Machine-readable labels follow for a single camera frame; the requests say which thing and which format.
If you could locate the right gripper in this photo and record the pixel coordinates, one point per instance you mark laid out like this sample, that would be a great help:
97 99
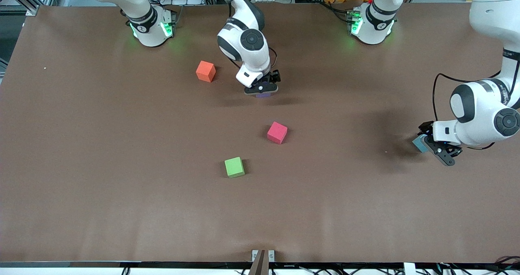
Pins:
274 76

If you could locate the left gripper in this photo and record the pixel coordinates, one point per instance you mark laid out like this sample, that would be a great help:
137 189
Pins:
426 128

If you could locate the purple foam cube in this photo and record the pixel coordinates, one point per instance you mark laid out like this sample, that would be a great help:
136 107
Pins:
263 96

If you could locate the light blue foam cube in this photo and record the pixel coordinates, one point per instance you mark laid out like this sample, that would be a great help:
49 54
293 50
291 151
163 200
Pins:
418 144

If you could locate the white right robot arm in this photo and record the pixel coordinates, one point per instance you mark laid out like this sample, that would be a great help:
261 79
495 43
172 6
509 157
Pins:
260 57

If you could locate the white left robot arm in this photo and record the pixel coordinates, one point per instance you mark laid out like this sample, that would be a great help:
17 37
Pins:
483 116

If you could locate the red foam cube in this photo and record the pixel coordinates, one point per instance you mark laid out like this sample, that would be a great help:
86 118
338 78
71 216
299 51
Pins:
277 132

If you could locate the orange foam cube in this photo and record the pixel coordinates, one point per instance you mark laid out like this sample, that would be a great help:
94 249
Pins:
205 70

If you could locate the green foam cube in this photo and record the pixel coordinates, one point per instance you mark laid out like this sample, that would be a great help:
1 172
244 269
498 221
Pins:
234 167

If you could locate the camera mount post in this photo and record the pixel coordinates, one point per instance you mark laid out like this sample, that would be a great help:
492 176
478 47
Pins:
260 267

